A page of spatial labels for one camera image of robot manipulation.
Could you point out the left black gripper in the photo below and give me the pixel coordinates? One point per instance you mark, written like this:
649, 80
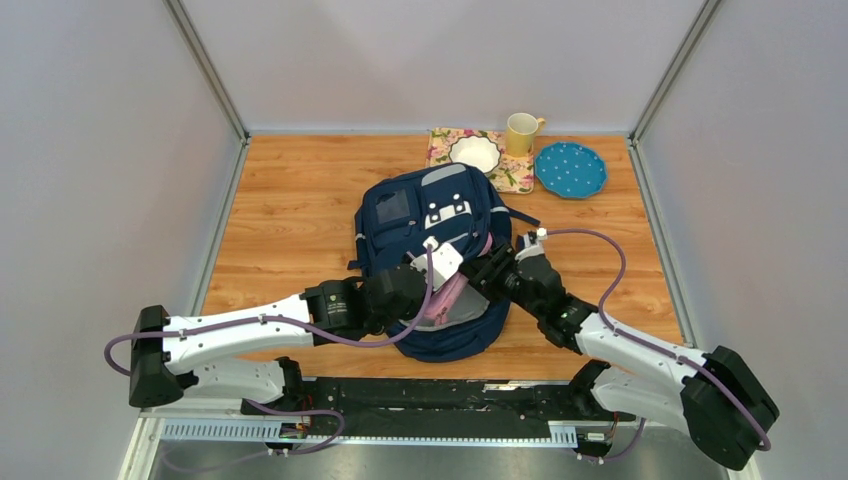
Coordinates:
414, 309

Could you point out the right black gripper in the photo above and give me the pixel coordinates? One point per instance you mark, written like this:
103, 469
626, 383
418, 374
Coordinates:
482, 270

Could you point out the pink cartoon pencil case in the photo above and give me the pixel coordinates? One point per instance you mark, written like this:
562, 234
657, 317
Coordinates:
454, 303

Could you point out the navy blue school backpack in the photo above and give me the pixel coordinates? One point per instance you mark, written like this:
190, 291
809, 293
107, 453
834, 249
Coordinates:
398, 214

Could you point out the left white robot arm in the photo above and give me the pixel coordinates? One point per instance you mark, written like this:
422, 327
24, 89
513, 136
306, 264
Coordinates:
171, 356

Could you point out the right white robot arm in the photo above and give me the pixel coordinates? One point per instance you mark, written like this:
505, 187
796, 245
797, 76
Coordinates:
712, 397

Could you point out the floral placemat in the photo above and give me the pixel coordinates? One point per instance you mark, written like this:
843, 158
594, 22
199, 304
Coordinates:
512, 175

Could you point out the white scalloped bowl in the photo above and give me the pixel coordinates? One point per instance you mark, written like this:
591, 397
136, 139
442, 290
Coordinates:
479, 152

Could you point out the blue polka dot plate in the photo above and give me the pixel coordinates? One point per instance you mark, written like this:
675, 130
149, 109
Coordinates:
570, 170

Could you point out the yellow mug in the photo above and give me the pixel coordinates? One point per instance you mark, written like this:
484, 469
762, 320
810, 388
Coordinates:
521, 131

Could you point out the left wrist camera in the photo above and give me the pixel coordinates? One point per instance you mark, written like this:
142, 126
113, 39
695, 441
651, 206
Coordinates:
441, 261

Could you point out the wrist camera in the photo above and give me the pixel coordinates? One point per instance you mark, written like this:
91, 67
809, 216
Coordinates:
530, 244
441, 261

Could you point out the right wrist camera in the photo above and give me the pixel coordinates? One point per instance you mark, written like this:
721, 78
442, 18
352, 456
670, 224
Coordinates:
530, 244

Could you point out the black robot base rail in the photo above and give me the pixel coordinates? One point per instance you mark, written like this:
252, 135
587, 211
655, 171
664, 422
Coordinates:
442, 410

